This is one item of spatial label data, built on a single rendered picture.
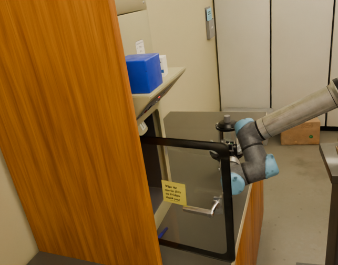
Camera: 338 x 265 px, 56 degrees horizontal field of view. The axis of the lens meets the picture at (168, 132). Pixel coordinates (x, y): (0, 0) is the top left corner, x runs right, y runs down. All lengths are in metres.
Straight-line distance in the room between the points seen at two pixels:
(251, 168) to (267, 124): 0.16
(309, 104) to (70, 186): 0.78
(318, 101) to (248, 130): 0.23
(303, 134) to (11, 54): 3.30
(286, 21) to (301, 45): 0.32
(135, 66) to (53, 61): 0.21
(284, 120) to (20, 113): 0.81
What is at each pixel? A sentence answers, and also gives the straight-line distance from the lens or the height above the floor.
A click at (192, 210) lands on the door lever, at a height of 1.20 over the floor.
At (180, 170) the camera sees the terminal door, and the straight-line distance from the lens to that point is 0.90.
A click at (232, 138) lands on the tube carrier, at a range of 1.48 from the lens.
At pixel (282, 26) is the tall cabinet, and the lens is 3.87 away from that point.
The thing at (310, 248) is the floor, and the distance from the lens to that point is 2.57.
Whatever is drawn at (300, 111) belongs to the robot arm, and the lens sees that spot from 1.09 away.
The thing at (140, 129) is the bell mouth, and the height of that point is 1.34.
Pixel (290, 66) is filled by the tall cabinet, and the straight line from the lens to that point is 3.95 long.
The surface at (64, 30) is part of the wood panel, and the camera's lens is 0.83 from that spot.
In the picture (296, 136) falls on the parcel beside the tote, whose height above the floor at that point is 0.11.
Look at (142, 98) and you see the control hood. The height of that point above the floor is 1.50.
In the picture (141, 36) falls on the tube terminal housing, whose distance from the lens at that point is 1.09.
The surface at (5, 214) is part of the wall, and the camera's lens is 1.25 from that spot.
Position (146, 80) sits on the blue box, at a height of 1.55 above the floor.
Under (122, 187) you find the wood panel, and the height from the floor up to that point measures 1.26.
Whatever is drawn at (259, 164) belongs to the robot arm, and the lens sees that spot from 1.09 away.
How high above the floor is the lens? 1.75
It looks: 23 degrees down
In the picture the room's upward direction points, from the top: 8 degrees counter-clockwise
